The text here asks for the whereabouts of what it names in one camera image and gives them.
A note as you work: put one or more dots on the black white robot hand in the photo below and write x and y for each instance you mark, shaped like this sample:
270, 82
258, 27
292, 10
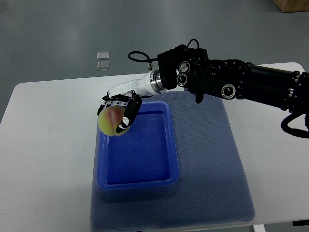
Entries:
129, 95

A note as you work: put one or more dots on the yellow red peach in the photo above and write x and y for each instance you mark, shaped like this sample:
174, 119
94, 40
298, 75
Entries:
109, 119

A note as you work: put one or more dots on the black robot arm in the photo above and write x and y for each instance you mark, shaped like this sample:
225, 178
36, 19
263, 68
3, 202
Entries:
191, 69

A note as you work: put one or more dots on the upper metal floor plate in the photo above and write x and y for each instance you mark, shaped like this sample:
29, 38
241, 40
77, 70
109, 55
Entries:
103, 55

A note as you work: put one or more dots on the blue plastic tray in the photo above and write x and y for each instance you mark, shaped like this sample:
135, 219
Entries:
145, 156

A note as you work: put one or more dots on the grey blue fabric mat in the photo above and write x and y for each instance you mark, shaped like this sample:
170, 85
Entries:
211, 188

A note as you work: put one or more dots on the wooden box corner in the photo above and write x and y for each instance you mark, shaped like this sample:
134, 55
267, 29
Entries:
292, 6

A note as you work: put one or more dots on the white table leg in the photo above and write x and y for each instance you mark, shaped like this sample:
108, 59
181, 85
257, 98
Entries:
259, 228

